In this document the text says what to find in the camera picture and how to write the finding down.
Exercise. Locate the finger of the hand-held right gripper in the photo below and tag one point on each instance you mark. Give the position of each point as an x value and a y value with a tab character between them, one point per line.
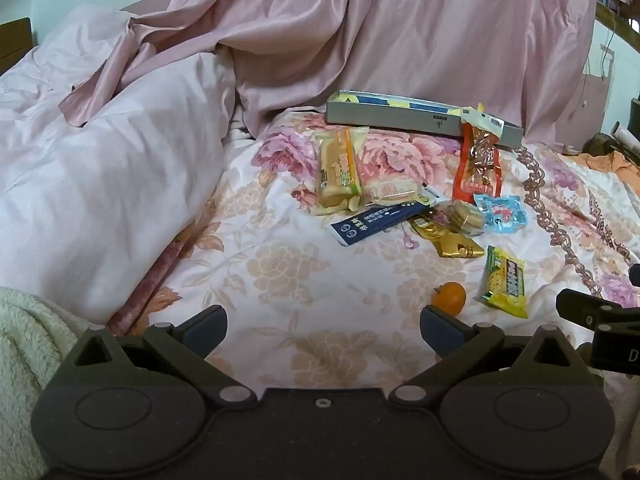
585	305

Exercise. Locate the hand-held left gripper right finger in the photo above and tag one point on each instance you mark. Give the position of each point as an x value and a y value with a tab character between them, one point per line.
440	331

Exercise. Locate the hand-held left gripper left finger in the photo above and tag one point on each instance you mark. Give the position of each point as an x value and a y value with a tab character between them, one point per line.
207	327

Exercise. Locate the small orange tangerine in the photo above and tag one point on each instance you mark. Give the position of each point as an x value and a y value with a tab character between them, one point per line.
450	299

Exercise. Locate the yellow green cracker packet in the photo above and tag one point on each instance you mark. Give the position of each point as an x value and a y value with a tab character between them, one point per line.
505	280

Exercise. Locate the gold wrapper packet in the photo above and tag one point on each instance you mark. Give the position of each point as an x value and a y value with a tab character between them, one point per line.
450	242

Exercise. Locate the clear biscuit packet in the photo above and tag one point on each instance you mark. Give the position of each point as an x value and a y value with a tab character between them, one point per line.
462	216

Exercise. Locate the light blue candy packet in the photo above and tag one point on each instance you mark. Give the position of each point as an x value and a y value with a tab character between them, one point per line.
502	212

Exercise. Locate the dark blue sachet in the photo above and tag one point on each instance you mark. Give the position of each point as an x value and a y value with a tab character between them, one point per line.
370	222

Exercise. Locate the red orange snack packet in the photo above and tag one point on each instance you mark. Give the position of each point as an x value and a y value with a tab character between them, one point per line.
477	160

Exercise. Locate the yellow bread packet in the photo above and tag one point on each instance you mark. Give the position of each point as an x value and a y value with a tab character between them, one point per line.
337	170

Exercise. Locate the floral bedsheet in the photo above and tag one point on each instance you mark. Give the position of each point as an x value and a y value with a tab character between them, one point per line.
300	285

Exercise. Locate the orange cloth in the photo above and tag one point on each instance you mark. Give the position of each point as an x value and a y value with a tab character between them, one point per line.
610	162

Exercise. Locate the rolled white paper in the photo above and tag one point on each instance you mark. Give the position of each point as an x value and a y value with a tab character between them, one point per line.
626	136

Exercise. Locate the cream fleece blanket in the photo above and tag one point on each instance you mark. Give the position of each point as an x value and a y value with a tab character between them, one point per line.
25	360

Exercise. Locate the pale pink duvet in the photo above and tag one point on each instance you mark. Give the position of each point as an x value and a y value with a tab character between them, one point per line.
90	160

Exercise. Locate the pink satin curtain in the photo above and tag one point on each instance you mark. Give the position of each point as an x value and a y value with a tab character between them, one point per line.
400	30

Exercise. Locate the wooden headboard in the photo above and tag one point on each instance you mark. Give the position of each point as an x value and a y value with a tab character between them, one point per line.
14	42

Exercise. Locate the wooden window rail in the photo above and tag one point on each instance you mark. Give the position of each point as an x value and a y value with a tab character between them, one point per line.
617	17

